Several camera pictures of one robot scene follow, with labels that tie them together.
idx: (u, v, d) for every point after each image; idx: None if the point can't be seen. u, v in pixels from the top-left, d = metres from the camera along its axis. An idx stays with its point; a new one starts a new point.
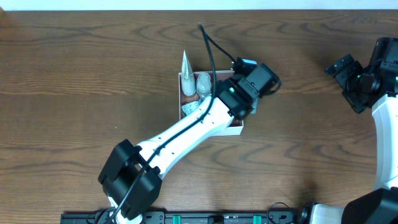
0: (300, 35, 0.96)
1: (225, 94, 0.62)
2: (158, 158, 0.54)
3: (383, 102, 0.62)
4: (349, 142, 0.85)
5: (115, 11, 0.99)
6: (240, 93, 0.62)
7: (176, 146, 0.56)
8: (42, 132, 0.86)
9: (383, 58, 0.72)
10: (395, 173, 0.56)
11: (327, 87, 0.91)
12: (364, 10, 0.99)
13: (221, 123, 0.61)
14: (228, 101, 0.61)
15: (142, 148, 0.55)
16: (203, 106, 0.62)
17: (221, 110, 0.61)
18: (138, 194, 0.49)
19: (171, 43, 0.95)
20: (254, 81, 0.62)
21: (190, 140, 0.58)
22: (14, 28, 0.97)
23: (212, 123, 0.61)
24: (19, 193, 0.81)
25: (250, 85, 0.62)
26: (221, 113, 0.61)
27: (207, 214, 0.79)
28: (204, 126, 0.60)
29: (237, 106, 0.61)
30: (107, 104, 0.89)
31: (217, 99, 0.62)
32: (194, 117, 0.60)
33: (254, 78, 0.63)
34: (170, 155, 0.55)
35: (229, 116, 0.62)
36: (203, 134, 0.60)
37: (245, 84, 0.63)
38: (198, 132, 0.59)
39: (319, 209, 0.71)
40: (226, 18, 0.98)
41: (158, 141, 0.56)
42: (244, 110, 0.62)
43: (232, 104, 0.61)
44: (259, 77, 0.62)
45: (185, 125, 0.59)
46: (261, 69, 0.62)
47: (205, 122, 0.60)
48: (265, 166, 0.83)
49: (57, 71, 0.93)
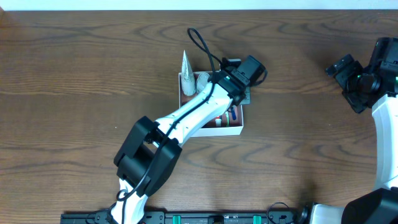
0: (299, 35, 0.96)
1: (222, 81, 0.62)
2: (175, 132, 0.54)
3: (383, 102, 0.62)
4: (349, 142, 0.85)
5: (115, 11, 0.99)
6: (234, 79, 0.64)
7: (189, 121, 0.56)
8: (42, 132, 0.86)
9: (383, 58, 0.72)
10: (395, 173, 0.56)
11: (327, 87, 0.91)
12: (364, 10, 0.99)
13: (224, 104, 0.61)
14: (225, 87, 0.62)
15: (160, 124, 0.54)
16: (208, 89, 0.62)
17: (222, 92, 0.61)
18: (161, 165, 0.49)
19: (172, 43, 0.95)
20: (244, 70, 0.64)
21: (199, 117, 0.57)
22: (14, 28, 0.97)
23: (217, 104, 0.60)
24: (19, 193, 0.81)
25: (242, 74, 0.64)
26: (223, 93, 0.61)
27: (207, 214, 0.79)
28: (213, 103, 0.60)
29: (233, 92, 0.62)
30: (107, 104, 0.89)
31: (217, 86, 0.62)
32: (199, 99, 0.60)
33: (244, 68, 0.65)
34: (184, 129, 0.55)
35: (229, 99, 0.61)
36: (210, 112, 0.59)
37: (236, 73, 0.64)
38: (206, 111, 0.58)
39: (319, 210, 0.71)
40: (225, 18, 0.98)
41: (172, 117, 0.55)
42: (238, 96, 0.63)
43: (229, 89, 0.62)
44: (248, 66, 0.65)
45: (193, 104, 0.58)
46: (248, 60, 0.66)
47: (211, 101, 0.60)
48: (265, 166, 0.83)
49: (58, 71, 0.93)
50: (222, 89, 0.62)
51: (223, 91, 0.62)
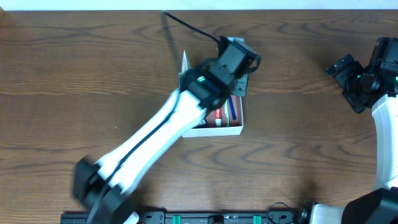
0: (300, 35, 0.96)
1: (193, 86, 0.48)
2: (123, 171, 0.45)
3: (383, 102, 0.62)
4: (349, 142, 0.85)
5: (115, 11, 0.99)
6: (211, 79, 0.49)
7: (141, 152, 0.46)
8: (42, 132, 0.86)
9: (383, 58, 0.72)
10: (395, 173, 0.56)
11: (327, 87, 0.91)
12: (363, 10, 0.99)
13: (192, 119, 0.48)
14: (197, 92, 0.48)
15: (104, 163, 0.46)
16: (168, 103, 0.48)
17: (189, 104, 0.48)
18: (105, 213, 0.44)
19: (171, 43, 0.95)
20: (227, 61, 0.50)
21: (155, 147, 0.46)
22: (14, 28, 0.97)
23: (180, 122, 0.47)
24: (19, 193, 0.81)
25: (224, 67, 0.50)
26: (189, 109, 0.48)
27: (207, 214, 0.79)
28: (175, 124, 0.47)
29: (207, 99, 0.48)
30: (107, 104, 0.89)
31: (185, 94, 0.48)
32: (158, 116, 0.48)
33: (226, 60, 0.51)
34: (135, 164, 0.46)
35: (199, 111, 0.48)
36: (173, 134, 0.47)
37: (217, 68, 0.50)
38: (165, 132, 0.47)
39: (319, 209, 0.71)
40: (225, 18, 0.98)
41: (119, 152, 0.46)
42: (217, 101, 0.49)
43: (203, 93, 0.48)
44: (231, 56, 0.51)
45: (150, 126, 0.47)
46: (232, 48, 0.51)
47: (173, 120, 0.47)
48: (266, 166, 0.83)
49: (57, 71, 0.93)
50: (194, 96, 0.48)
51: (194, 98, 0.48)
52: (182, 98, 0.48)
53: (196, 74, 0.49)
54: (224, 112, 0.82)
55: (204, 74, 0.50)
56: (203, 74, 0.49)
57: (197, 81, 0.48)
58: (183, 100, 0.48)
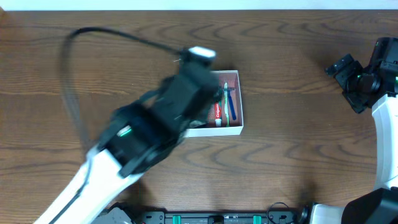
0: (300, 35, 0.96)
1: (119, 139, 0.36)
2: None
3: (383, 102, 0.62)
4: (349, 142, 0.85)
5: (115, 10, 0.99)
6: (147, 125, 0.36)
7: None
8: (42, 132, 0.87)
9: (383, 58, 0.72)
10: (395, 173, 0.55)
11: (327, 87, 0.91)
12: (363, 10, 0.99)
13: (114, 187, 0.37)
14: (129, 144, 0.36)
15: None
16: (79, 173, 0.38)
17: (109, 170, 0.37)
18: None
19: (171, 43, 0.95)
20: (175, 98, 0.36)
21: None
22: (14, 28, 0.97)
23: (97, 193, 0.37)
24: (19, 193, 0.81)
25: (170, 106, 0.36)
26: (107, 176, 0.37)
27: (207, 214, 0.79)
28: (85, 202, 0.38)
29: (138, 154, 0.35)
30: (107, 104, 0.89)
31: (105, 155, 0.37)
32: (71, 188, 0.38)
33: (175, 94, 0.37)
34: None
35: (122, 178, 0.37)
36: (92, 207, 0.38)
37: (159, 106, 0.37)
38: (81, 210, 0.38)
39: (319, 210, 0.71)
40: (225, 18, 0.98)
41: None
42: (154, 155, 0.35)
43: (134, 148, 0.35)
44: (181, 90, 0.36)
45: (62, 201, 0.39)
46: (184, 76, 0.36)
47: (85, 195, 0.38)
48: (265, 166, 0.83)
49: (57, 71, 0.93)
50: (122, 152, 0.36)
51: (122, 158, 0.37)
52: (102, 157, 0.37)
53: (123, 121, 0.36)
54: (224, 113, 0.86)
55: (142, 116, 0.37)
56: (135, 117, 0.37)
57: (123, 130, 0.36)
58: (97, 164, 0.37)
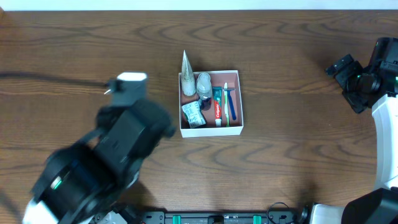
0: (299, 35, 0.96)
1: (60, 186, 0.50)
2: None
3: (383, 102, 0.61)
4: (348, 142, 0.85)
5: (115, 11, 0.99)
6: (81, 178, 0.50)
7: None
8: (42, 132, 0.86)
9: (383, 58, 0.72)
10: (395, 173, 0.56)
11: (327, 87, 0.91)
12: (363, 10, 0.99)
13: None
14: (67, 193, 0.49)
15: None
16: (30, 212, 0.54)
17: (38, 214, 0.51)
18: None
19: (171, 43, 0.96)
20: (117, 138, 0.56)
21: None
22: (14, 28, 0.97)
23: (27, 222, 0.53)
24: (18, 194, 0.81)
25: (81, 172, 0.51)
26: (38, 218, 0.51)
27: (207, 214, 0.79)
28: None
29: (75, 201, 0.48)
30: (107, 105, 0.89)
31: (41, 203, 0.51)
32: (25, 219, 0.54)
33: (121, 135, 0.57)
34: None
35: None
36: None
37: (76, 172, 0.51)
38: None
39: (319, 209, 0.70)
40: (225, 18, 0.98)
41: None
42: (94, 200, 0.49)
43: (74, 195, 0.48)
44: (127, 129, 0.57)
45: None
46: (129, 112, 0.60)
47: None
48: (265, 166, 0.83)
49: (57, 71, 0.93)
50: (63, 200, 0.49)
51: (63, 202, 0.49)
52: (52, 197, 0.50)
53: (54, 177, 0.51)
54: (224, 112, 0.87)
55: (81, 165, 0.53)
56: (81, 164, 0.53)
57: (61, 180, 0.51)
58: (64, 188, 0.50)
